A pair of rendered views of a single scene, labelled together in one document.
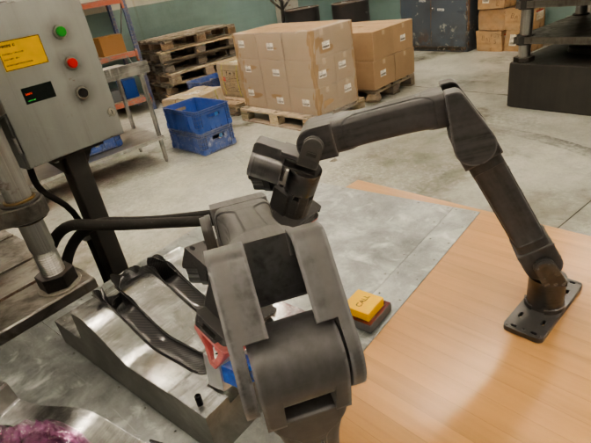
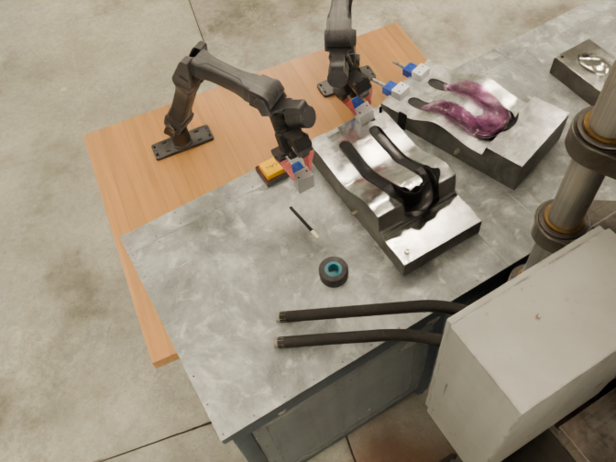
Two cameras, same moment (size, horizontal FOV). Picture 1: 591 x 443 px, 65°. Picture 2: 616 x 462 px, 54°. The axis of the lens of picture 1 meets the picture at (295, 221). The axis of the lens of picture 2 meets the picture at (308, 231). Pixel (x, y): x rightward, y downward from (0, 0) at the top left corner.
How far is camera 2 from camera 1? 204 cm
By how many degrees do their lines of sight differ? 93
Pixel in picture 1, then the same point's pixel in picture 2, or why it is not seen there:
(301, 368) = not seen: outside the picture
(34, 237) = not seen: hidden behind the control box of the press
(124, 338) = (420, 157)
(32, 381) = (493, 203)
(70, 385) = (464, 192)
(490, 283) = (188, 168)
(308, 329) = not seen: outside the picture
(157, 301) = (398, 173)
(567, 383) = (218, 107)
